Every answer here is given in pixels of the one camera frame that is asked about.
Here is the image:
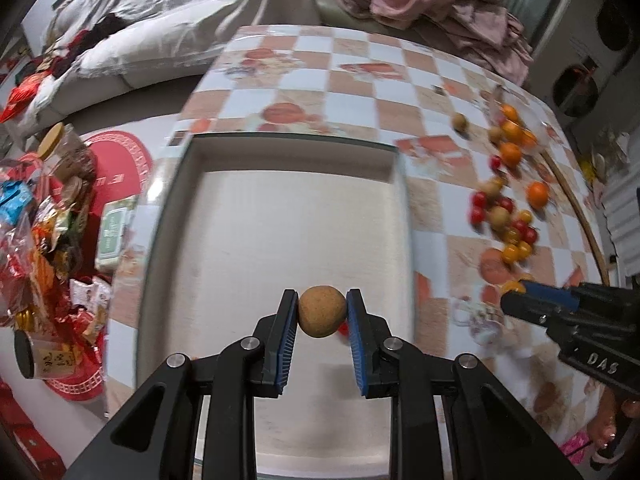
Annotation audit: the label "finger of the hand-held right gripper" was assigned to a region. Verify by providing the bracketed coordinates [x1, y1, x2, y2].
[520, 280, 640, 323]
[501, 291, 591, 335]

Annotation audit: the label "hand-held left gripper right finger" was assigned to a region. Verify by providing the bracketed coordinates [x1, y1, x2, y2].
[346, 288, 583, 480]

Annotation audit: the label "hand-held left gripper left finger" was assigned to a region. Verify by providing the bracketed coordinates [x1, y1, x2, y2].
[62, 288, 301, 480]

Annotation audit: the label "white shallow cardboard tray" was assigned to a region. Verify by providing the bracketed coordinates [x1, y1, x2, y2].
[135, 132, 418, 480]

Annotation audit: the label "person's right hand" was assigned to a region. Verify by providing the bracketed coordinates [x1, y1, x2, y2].
[585, 390, 623, 468]

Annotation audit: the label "curved wooden rod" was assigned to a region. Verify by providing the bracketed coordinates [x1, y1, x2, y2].
[537, 147, 611, 286]

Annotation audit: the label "white ribbed panel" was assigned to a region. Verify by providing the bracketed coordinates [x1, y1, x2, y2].
[600, 170, 640, 281]

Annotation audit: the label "green wet wipes pack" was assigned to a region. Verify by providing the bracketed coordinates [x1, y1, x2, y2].
[94, 195, 140, 273]

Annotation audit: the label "red round mat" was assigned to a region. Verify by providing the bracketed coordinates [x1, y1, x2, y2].
[42, 330, 108, 403]
[80, 130, 153, 281]

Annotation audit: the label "grey appliance with round windows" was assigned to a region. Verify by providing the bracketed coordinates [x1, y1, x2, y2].
[525, 0, 640, 121]

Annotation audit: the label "jar with black lid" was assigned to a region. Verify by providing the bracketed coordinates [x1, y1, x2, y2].
[13, 330, 83, 381]

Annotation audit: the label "checkered printed tablecloth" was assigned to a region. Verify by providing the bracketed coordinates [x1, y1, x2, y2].
[102, 24, 616, 480]

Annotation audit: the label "pile of snack packets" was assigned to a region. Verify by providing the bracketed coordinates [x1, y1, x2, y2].
[0, 155, 113, 346]

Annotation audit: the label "red boxes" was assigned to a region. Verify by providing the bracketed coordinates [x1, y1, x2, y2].
[0, 380, 66, 480]

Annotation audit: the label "jar with wooden lid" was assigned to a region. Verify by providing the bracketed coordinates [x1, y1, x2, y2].
[37, 122, 98, 181]

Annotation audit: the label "dark red clothes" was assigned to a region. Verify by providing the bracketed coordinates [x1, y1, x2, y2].
[40, 15, 126, 78]

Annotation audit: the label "red foil snack bag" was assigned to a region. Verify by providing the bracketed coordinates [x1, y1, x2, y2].
[0, 70, 51, 123]

